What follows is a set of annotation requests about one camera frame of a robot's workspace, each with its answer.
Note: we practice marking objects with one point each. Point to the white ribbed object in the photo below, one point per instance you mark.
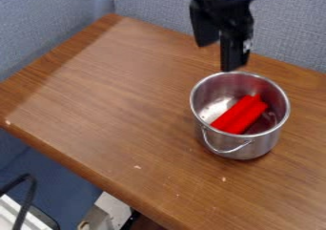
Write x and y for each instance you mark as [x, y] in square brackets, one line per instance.
[16, 219]

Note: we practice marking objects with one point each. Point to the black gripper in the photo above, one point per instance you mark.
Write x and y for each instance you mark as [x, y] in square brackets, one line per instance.
[236, 33]

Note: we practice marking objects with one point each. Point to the white box under table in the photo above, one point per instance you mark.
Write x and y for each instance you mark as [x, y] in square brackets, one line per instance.
[107, 215]

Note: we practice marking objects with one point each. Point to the metal pot with handle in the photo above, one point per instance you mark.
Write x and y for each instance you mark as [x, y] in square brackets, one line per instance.
[214, 95]

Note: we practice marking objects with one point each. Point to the red plastic block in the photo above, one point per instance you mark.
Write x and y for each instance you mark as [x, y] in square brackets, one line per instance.
[240, 115]

